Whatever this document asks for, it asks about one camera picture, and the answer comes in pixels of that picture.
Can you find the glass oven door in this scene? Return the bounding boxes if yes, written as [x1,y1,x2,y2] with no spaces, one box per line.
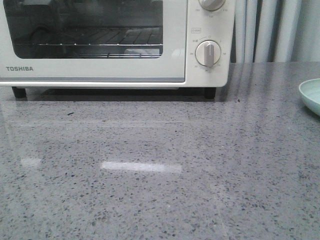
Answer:
[0,0,188,82]

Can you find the lower oven timer knob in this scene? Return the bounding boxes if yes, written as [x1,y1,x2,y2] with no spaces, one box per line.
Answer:
[195,40,221,68]

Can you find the upper oven control knob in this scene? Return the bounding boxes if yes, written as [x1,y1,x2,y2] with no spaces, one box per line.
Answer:
[198,0,225,12]

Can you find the white Toshiba toaster oven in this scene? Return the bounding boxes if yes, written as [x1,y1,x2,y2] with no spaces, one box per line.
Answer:
[0,0,236,98]

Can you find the pale curtain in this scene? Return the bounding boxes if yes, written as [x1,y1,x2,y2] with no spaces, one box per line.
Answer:
[230,0,320,63]

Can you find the light green plate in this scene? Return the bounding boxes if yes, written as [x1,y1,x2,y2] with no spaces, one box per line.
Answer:
[298,78,320,116]

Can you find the wire oven rack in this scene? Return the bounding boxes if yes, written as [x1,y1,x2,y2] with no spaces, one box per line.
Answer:
[12,27,163,59]

